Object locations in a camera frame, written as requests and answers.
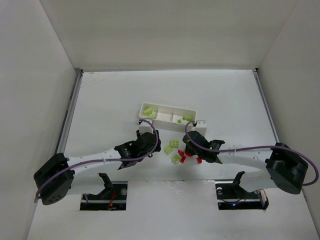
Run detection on green 2x2 lego studs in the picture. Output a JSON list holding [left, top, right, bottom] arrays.
[[169, 140, 180, 149]]

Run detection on red round lego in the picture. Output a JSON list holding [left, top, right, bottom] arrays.
[[184, 150, 195, 157]]

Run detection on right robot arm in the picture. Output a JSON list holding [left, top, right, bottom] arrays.
[[182, 131, 308, 195]]

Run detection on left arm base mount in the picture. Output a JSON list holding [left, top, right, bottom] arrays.
[[79, 173, 128, 211]]

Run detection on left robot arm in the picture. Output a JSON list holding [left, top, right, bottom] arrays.
[[33, 130, 161, 206]]

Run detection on red lego block right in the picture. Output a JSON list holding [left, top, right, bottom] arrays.
[[196, 157, 202, 164]]

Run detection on green square lego lower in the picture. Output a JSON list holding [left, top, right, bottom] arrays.
[[171, 155, 181, 164]]

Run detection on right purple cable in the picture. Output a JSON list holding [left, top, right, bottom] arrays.
[[184, 121, 320, 186]]

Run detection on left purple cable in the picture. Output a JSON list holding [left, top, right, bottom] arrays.
[[36, 119, 161, 200]]

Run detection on white three-compartment tray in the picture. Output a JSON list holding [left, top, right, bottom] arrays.
[[138, 102, 197, 132]]

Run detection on red lego wedge middle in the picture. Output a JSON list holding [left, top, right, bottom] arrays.
[[180, 156, 186, 164]]

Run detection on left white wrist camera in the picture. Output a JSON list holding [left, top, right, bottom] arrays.
[[138, 118, 154, 135]]

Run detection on purple cable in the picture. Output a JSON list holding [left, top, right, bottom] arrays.
[[184, 121, 320, 186], [36, 119, 161, 200]]

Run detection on green 2x3 lego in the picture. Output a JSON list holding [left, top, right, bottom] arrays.
[[147, 113, 156, 119], [142, 107, 153, 116]]

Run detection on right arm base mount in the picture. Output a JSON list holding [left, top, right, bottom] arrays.
[[215, 171, 269, 211]]

